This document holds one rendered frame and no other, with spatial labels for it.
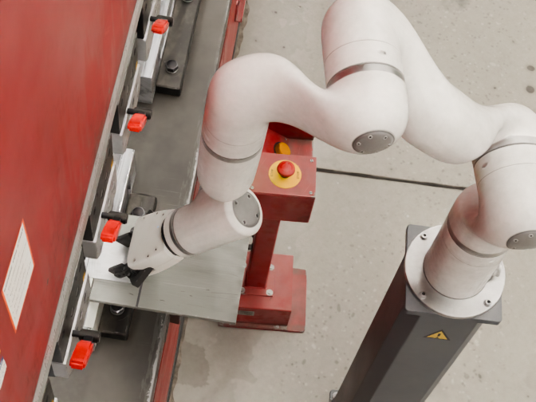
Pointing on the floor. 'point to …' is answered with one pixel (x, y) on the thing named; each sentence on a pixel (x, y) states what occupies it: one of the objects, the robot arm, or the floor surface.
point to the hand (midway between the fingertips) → (124, 255)
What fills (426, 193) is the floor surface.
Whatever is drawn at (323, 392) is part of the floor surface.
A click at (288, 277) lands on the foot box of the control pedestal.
